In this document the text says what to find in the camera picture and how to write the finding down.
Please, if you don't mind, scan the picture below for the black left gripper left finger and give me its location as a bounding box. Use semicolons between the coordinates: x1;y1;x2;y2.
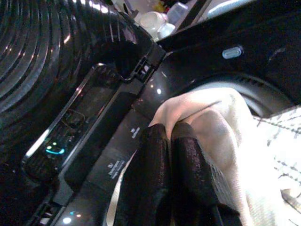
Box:
117;124;174;226

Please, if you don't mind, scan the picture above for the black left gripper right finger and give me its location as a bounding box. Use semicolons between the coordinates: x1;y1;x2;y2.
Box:
171;121;241;226

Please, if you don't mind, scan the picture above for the white cloth garment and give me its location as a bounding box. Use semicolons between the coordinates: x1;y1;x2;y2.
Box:
106;87;301;226

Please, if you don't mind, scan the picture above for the black washing machine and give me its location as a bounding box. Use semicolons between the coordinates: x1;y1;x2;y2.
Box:
22;0;301;226

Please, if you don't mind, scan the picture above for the white checked cloth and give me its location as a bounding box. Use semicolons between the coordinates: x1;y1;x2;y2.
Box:
253;105;301;226

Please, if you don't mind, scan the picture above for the white round container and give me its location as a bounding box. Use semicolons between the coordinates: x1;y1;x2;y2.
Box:
157;23;176;40

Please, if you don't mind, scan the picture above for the black washer door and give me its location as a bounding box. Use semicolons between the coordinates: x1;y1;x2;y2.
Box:
0;0;165;226

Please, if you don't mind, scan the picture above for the white plastic bottle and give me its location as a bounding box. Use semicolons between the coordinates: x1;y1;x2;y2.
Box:
139;11;168;38

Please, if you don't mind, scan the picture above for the translucent plastic container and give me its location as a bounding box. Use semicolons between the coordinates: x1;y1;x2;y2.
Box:
166;1;189;24

